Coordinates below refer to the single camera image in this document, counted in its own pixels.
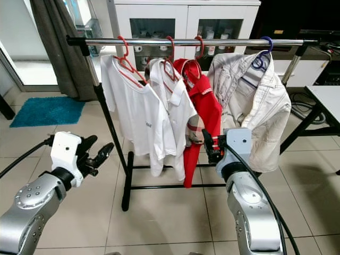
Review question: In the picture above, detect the beige stitched jacket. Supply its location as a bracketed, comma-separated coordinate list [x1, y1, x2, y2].
[207, 52, 293, 173]

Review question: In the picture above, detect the blue plastic hanger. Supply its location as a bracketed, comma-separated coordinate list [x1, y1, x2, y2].
[251, 35, 274, 72]

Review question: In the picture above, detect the red plastic hanger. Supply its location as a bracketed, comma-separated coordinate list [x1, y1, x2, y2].
[114, 35, 147, 86]
[181, 35, 206, 79]
[159, 35, 180, 81]

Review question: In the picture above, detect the red polo shirt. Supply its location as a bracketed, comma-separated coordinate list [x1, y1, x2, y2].
[173, 58, 223, 189]

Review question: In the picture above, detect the white polo shirt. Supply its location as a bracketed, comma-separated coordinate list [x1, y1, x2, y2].
[149, 57, 198, 182]

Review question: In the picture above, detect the white t-shirt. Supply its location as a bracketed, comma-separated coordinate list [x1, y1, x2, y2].
[100, 54, 177, 177]

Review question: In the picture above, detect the teal shaggy rug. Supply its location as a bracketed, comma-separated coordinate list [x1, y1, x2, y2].
[10, 96, 86, 128]

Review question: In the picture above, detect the metal clothes rack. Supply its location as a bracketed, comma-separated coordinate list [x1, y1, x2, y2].
[66, 35, 322, 212]

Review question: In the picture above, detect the dark grey curtain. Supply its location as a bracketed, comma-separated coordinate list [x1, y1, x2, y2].
[29, 0, 101, 101]

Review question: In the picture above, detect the white low drawer unit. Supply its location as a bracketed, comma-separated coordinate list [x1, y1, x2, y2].
[271, 53, 325, 88]

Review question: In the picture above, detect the grey table with black legs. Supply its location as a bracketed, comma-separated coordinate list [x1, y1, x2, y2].
[279, 85, 340, 176]

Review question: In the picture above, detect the clear glass tank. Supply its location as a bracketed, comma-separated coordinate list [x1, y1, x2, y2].
[81, 19, 104, 44]

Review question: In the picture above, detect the white glass-door cabinet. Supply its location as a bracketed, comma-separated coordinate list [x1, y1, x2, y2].
[108, 0, 261, 70]

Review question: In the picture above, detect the black media device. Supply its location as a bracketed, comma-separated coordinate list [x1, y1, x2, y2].
[314, 59, 340, 87]

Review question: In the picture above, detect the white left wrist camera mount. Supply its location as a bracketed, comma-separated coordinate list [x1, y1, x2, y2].
[50, 132, 86, 188]

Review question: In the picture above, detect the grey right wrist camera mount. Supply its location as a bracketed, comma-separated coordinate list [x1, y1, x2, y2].
[215, 127, 253, 179]

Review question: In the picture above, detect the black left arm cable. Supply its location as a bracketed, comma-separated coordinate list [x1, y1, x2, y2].
[0, 135, 56, 179]

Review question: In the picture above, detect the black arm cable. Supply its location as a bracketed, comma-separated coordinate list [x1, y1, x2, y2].
[224, 143, 301, 255]
[0, 135, 56, 179]

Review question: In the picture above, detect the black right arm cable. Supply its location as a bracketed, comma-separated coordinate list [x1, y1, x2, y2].
[224, 143, 301, 255]

